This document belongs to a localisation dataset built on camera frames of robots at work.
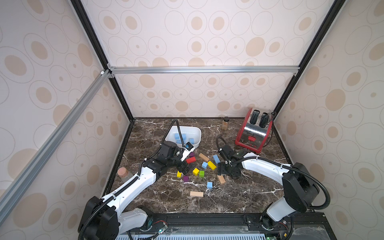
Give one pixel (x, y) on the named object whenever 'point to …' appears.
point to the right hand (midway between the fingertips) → (228, 172)
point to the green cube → (201, 174)
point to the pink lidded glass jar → (124, 174)
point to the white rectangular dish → (188, 134)
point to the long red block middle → (190, 160)
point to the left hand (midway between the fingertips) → (194, 158)
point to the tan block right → (221, 178)
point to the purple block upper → (192, 154)
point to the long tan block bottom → (197, 194)
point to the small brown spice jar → (224, 124)
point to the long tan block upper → (204, 157)
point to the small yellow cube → (195, 171)
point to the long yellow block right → (211, 165)
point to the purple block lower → (186, 179)
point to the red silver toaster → (254, 130)
